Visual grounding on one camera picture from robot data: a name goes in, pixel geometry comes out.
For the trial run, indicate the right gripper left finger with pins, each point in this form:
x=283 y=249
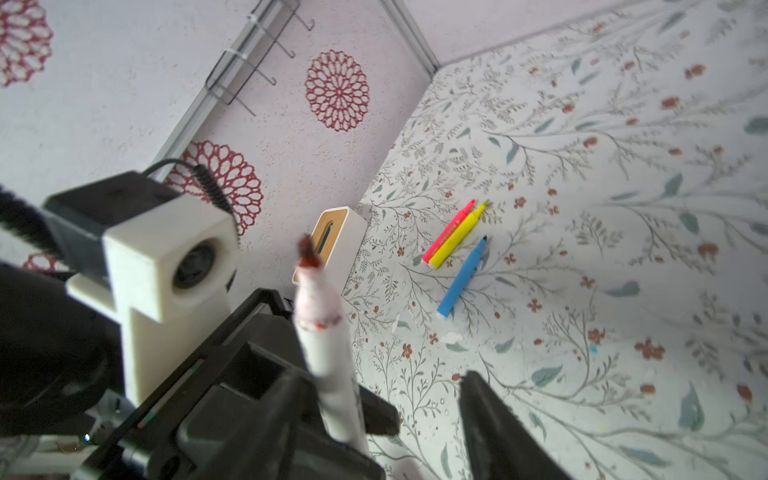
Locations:
x=263 y=446

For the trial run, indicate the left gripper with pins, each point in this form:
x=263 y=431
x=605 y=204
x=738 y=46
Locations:
x=190 y=417

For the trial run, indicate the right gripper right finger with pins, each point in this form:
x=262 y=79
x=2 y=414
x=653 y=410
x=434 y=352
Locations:
x=498 y=445

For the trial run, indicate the white red-tip marker pen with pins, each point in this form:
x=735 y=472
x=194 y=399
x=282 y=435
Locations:
x=324 y=336

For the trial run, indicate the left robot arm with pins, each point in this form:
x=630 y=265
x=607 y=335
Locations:
x=60 y=358

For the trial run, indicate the blue highlighter pen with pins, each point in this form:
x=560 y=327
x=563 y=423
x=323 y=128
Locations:
x=462 y=279

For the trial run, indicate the yellow highlighter pen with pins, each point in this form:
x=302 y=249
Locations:
x=460 y=227

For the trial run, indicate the pink highlighter pen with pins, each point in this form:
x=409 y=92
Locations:
x=447 y=233

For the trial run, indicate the white wooden-top box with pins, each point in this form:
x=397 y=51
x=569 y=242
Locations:
x=336 y=240

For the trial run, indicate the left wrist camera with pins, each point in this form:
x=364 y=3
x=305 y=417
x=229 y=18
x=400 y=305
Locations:
x=155 y=261

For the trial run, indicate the black wire wall rack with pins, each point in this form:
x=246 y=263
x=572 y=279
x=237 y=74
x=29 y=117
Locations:
x=265 y=24

